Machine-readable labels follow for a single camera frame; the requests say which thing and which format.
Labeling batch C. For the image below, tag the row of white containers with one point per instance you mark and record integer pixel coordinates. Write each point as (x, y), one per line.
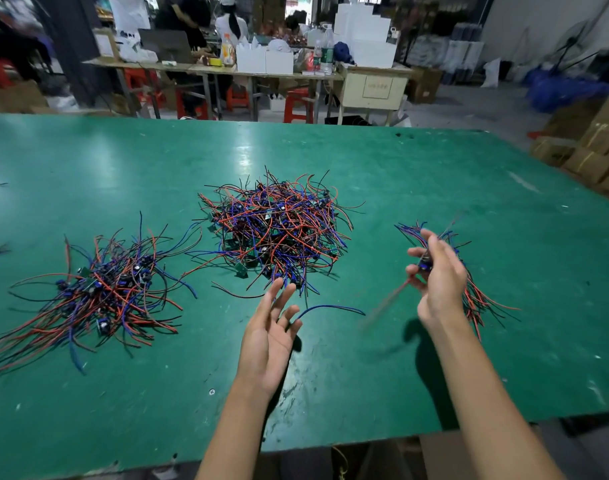
(264, 60)

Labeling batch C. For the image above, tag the grey laptop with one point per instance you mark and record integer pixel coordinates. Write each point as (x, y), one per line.
(164, 45)

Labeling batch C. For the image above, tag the dark blue bag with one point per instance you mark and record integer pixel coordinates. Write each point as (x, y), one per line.
(344, 53)

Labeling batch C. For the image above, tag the brown cardboard box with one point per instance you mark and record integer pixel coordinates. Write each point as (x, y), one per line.
(426, 85)

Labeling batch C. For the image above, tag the row of cardboard boxes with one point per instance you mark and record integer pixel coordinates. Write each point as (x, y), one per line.
(14, 100)

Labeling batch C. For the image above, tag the long wooden work table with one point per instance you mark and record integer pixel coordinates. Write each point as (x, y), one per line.
(214, 67)

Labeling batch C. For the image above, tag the person's right hand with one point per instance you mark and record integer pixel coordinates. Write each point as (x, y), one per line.
(443, 287)

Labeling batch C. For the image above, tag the dark pillar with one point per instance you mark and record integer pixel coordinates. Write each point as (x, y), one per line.
(74, 45)

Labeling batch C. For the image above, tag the stack of white boxes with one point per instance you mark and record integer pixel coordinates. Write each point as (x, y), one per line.
(367, 35)

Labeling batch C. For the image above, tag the cream cabinet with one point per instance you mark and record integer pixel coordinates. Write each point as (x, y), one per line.
(373, 92)

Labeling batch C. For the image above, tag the heap of blue bags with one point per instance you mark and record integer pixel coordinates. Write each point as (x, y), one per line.
(570, 90)

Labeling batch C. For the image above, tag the person's left hand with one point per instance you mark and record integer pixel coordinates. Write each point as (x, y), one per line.
(268, 343)

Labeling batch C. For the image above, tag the person's right forearm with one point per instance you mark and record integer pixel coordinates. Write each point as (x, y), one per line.
(490, 415)

